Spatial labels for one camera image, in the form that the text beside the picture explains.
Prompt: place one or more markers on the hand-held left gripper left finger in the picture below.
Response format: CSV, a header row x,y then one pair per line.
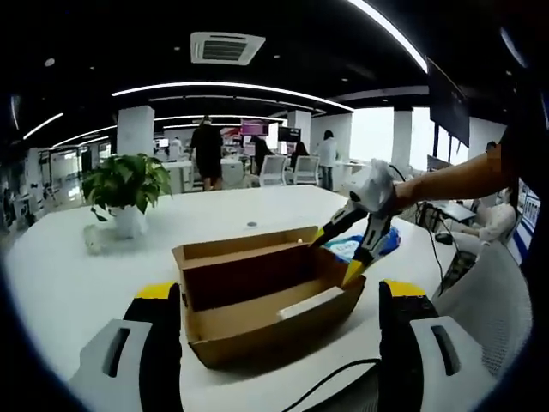
x,y
158,343

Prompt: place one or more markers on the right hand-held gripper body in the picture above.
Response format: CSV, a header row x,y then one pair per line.
x,y
375,189

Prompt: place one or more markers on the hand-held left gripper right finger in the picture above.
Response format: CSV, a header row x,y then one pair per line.
x,y
403,343

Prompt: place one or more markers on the blue wet wipes soft item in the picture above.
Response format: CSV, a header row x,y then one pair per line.
x,y
343,248

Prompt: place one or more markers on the white pump bottle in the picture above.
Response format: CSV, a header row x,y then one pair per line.
x,y
309,304

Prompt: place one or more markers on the brown cardboard shoe box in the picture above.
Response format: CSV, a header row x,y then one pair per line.
x,y
266,339

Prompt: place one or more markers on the white office chair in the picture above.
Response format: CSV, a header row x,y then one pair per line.
x,y
273,169
306,171

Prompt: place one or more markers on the black computer mouse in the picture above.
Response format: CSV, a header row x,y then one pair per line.
x,y
444,238

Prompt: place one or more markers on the white side desk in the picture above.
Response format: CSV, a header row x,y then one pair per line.
x,y
454,210

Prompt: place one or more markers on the dark monitor screen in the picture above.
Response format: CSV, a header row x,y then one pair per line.
x,y
289,134

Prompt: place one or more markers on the small white cube on table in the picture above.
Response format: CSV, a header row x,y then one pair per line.
x,y
94,240

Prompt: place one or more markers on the purple lit monitor screen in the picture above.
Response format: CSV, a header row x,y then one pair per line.
x,y
254,127

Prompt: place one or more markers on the person's black shirt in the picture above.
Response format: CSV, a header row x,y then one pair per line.
x,y
523,150

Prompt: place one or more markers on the blue framed notice board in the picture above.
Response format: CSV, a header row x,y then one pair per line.
x,y
529,210

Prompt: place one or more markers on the long ceiling light strip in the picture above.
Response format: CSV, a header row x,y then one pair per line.
x,y
394,31
43,125
236,84

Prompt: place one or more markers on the green plant in white pot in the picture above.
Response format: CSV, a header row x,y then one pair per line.
x,y
124,180

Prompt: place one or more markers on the white low cabinet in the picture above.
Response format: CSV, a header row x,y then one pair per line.
x,y
178,176

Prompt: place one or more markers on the white ceiling air conditioner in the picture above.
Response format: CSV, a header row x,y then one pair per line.
x,y
227,48

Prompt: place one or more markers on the dark wall mounted screen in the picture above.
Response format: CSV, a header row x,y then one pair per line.
x,y
448,103

